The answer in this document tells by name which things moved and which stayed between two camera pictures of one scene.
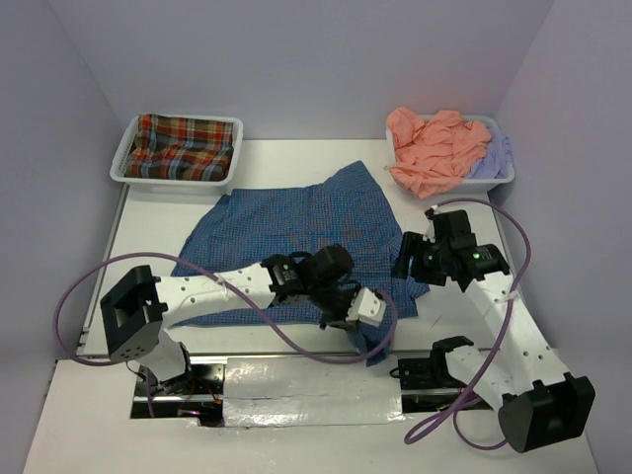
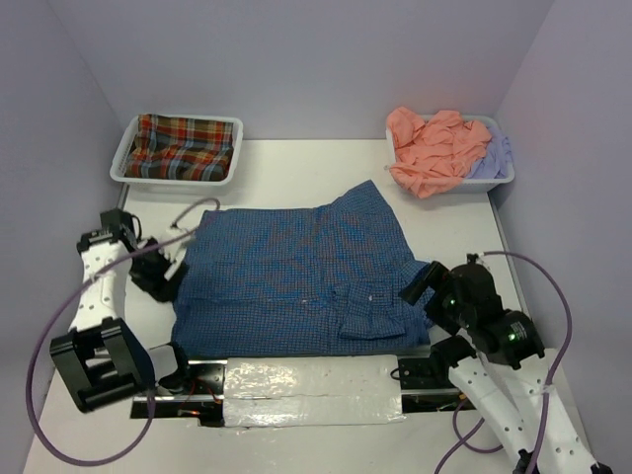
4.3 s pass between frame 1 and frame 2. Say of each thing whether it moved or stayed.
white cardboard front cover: stayed
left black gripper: moved
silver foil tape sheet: stayed
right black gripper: moved
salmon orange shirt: stayed
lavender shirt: stayed
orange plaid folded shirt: stayed
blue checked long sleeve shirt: moved
